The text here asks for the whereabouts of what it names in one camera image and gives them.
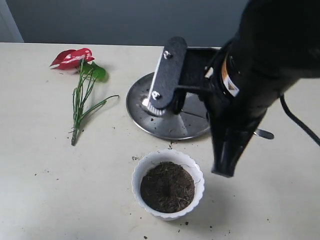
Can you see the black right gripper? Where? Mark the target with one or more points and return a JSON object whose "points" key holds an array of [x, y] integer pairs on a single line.
{"points": [[209, 73]]}

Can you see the long metal spoon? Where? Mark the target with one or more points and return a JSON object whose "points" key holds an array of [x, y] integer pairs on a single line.
{"points": [[264, 134]]}

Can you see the red artificial anthurium plant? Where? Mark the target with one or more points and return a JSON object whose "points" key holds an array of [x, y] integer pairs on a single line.
{"points": [[83, 61]]}

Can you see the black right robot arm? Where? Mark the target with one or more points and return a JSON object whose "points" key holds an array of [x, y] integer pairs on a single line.
{"points": [[276, 44]]}

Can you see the white pot with soil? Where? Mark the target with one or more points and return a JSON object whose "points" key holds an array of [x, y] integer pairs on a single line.
{"points": [[152, 160]]}

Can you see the round steel plate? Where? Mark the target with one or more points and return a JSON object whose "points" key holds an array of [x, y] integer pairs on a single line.
{"points": [[188, 124]]}

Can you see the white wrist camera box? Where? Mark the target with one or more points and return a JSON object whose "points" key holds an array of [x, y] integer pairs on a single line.
{"points": [[164, 97]]}

